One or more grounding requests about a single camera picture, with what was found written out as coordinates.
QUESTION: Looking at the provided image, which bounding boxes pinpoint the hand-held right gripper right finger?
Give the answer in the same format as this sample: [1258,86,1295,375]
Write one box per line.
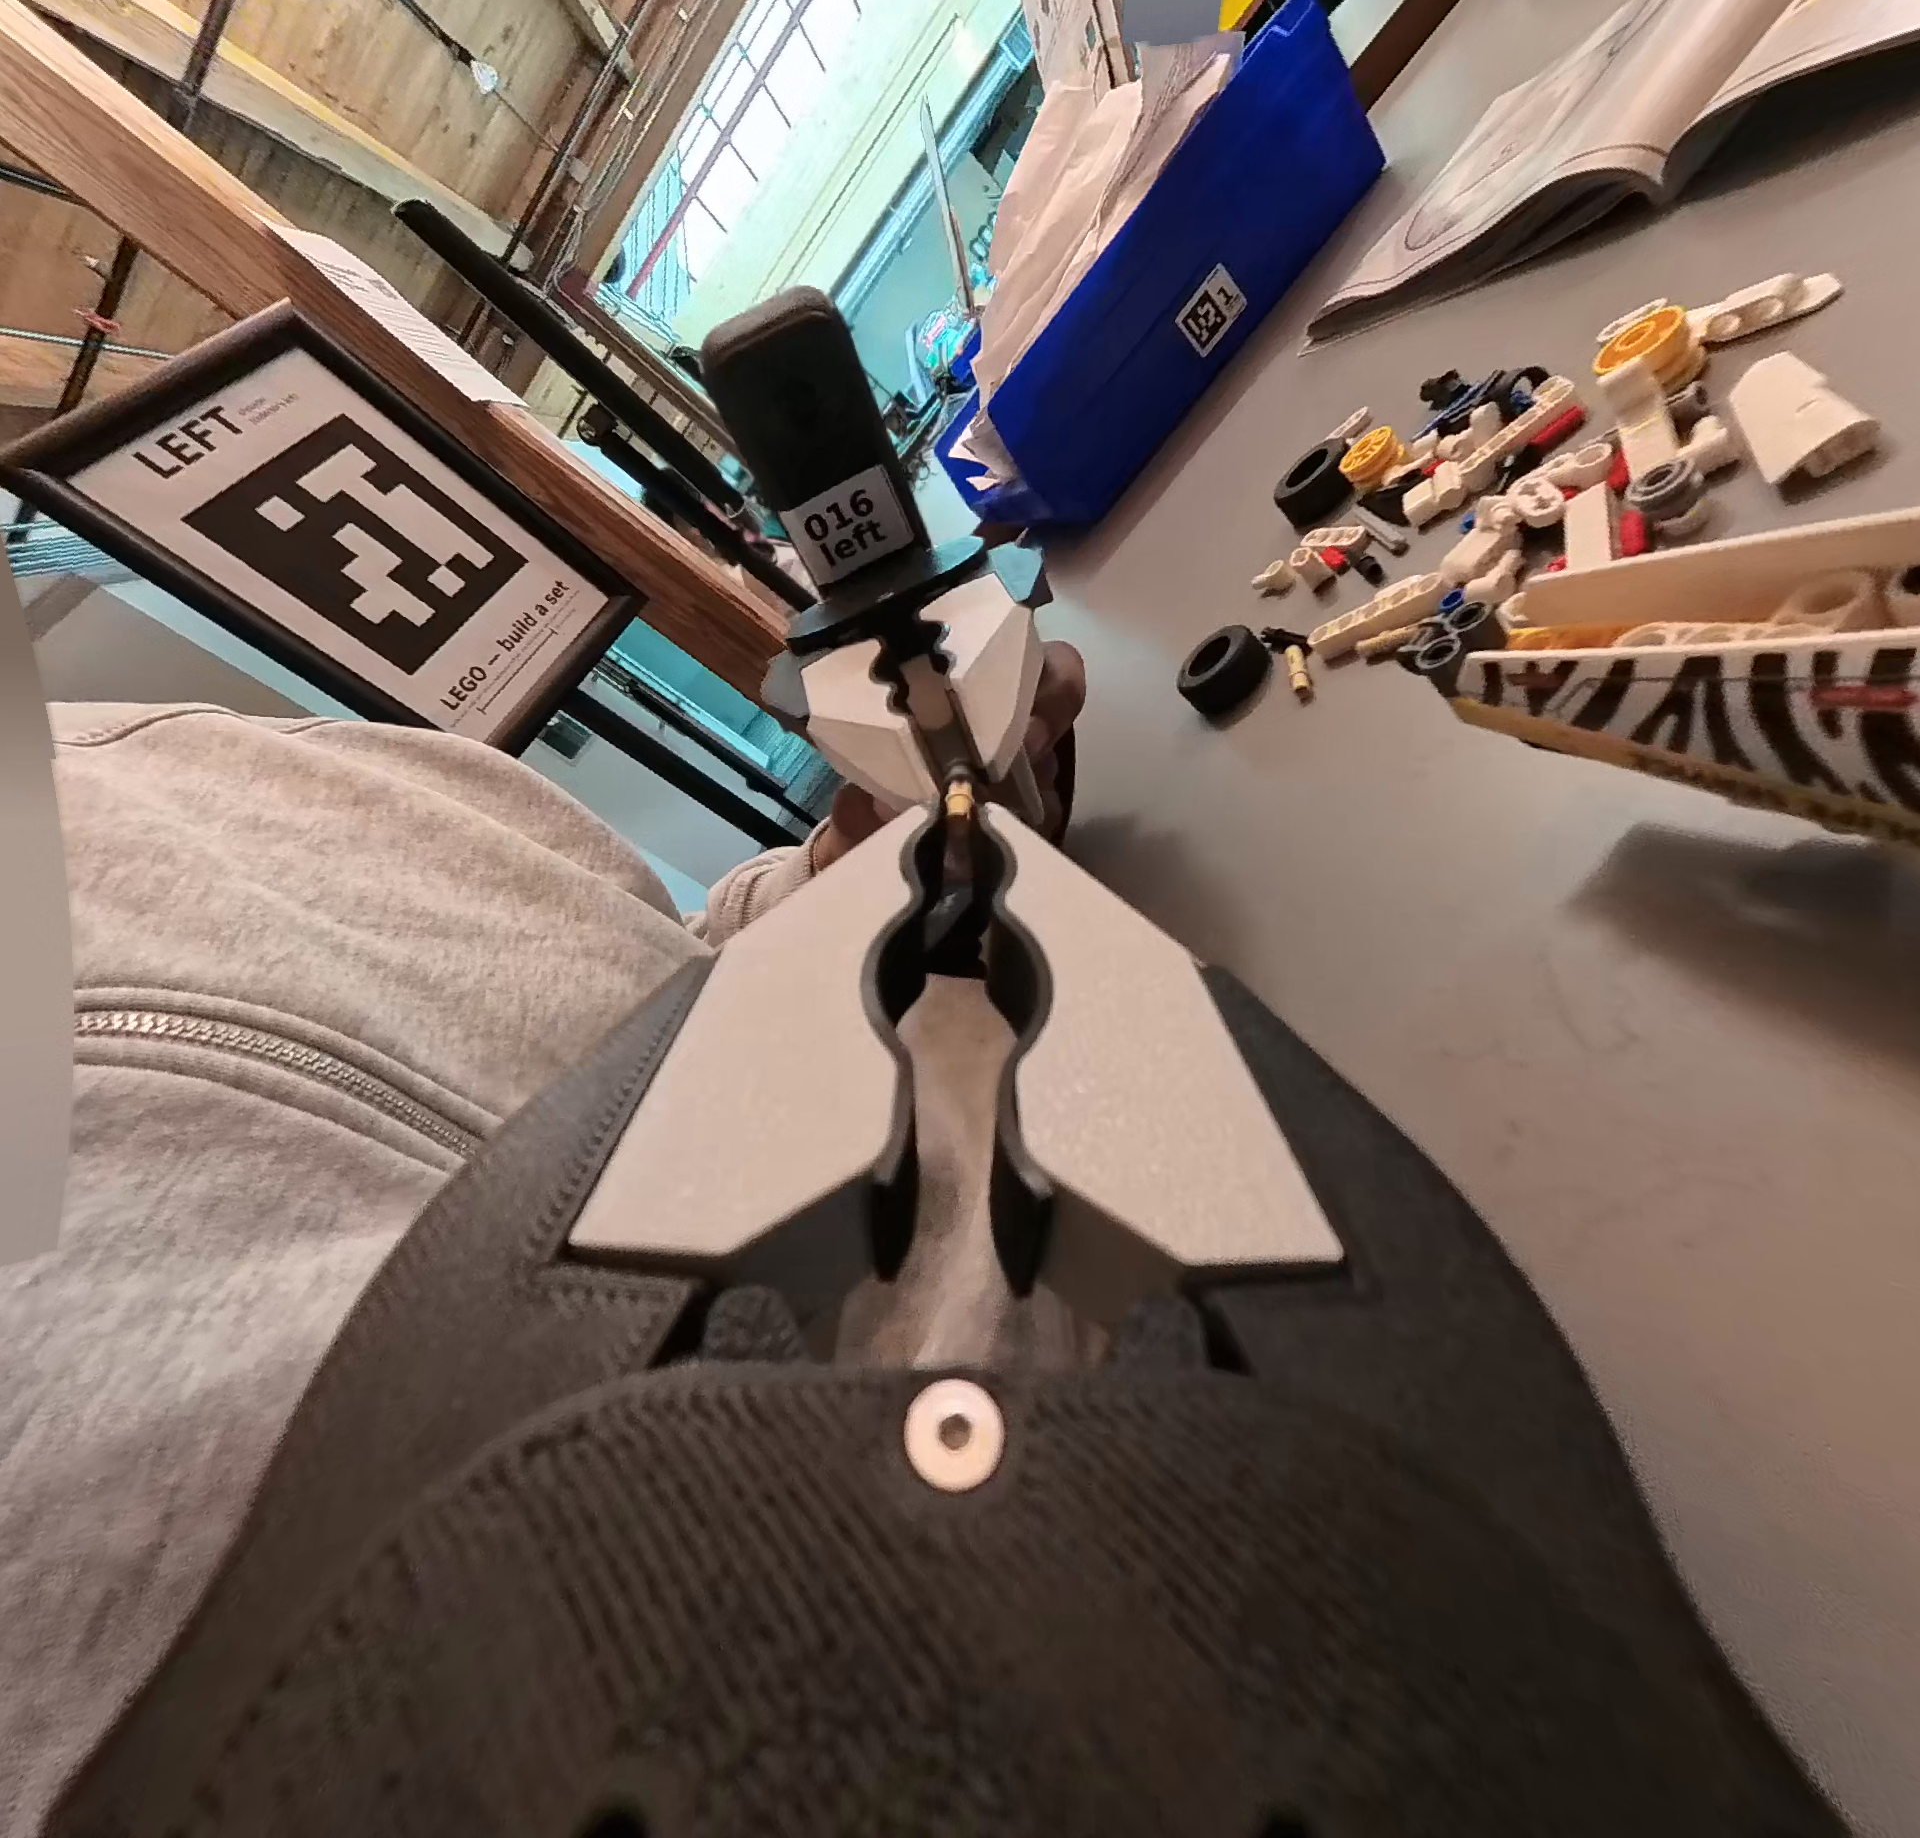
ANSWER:
[976,805,1346,1298]

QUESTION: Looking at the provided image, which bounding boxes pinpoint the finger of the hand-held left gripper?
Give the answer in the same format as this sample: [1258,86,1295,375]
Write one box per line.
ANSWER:
[928,581,1054,813]
[768,632,950,825]

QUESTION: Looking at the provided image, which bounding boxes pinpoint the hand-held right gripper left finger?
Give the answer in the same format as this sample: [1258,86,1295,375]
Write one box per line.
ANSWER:
[565,805,934,1283]

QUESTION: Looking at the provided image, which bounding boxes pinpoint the grey tan-tipped lego pin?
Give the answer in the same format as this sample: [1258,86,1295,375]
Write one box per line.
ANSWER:
[920,699,982,833]

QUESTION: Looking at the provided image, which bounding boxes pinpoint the person's left forearm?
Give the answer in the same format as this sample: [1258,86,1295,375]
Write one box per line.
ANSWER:
[679,833,842,960]

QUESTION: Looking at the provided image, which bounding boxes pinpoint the black lego tyre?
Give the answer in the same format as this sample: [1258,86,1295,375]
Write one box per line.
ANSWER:
[1178,623,1277,720]
[1277,440,1361,532]

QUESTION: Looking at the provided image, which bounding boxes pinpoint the pile of loose lego pieces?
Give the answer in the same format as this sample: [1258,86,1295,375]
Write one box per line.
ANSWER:
[1249,270,1885,672]

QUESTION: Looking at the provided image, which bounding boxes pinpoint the zebra striped lego model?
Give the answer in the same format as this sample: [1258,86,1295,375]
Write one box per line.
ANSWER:
[1402,507,1920,843]

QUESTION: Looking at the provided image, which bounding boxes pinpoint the yellow lego wheel hub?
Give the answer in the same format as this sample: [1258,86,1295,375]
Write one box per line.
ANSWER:
[1590,297,1707,387]

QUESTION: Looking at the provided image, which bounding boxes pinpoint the open lego instruction booklet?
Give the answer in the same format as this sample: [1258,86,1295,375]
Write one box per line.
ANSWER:
[1299,0,1920,355]

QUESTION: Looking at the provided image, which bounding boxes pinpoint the white lego beam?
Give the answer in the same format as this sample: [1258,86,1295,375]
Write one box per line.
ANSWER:
[1690,274,1846,352]

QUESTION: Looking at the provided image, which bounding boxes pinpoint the person's left hand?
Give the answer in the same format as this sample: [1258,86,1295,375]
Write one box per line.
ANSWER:
[819,646,1087,873]

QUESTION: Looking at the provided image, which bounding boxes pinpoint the black metal stand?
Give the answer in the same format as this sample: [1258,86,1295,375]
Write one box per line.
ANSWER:
[398,196,819,589]

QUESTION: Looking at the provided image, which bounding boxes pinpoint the crumpled white plastic bags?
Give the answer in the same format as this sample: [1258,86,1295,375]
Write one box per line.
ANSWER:
[957,34,1249,478]

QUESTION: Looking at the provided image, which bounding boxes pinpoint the white paper sheet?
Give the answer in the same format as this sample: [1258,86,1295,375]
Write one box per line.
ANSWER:
[277,223,521,406]

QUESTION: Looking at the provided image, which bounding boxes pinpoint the blue plastic bin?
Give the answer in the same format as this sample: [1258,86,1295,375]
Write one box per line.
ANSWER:
[934,0,1385,532]

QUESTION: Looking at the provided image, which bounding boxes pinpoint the black framed marker sign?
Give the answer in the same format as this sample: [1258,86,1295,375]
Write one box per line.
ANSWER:
[0,297,652,750]

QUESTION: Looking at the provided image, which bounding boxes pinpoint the wooden post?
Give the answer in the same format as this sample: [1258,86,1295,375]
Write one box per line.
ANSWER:
[0,0,798,666]

